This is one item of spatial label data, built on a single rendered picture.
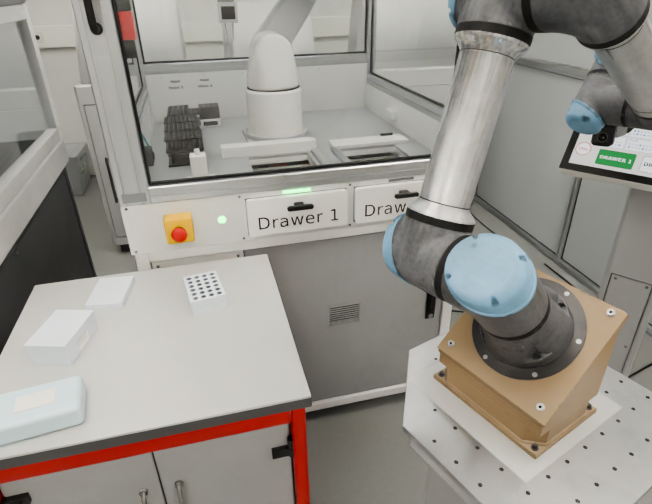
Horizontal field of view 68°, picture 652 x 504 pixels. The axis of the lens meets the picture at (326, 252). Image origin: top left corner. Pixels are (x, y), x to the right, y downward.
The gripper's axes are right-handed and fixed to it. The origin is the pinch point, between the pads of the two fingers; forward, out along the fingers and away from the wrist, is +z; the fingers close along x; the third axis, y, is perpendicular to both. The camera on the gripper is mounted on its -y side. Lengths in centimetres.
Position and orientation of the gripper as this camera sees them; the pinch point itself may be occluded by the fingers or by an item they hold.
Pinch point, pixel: (614, 136)
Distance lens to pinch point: 147.4
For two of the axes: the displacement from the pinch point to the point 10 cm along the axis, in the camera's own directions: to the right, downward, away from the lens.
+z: 5.0, 2.7, 8.2
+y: 3.9, -9.2, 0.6
